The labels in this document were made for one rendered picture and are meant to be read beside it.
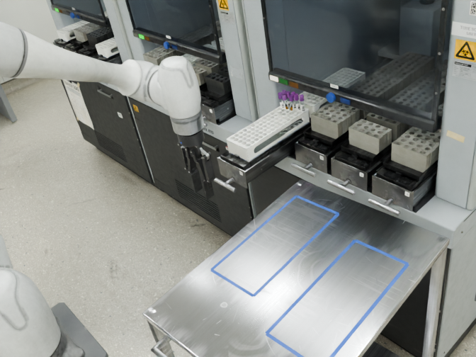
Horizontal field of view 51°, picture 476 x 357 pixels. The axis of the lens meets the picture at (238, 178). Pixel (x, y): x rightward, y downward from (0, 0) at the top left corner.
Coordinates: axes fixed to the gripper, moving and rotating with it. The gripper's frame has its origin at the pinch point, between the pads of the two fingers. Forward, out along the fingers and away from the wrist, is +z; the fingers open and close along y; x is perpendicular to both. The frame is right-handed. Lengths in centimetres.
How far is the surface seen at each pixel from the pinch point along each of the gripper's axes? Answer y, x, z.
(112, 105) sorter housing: 125, -34, 24
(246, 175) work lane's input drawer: -6.7, -12.4, 0.5
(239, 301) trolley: -44, 24, -2
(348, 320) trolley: -66, 13, -2
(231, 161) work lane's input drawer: 0.1, -12.7, -2.1
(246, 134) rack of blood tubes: 2.1, -22.0, -6.5
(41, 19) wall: 350, -91, 28
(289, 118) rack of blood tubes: -3.6, -36.8, -7.2
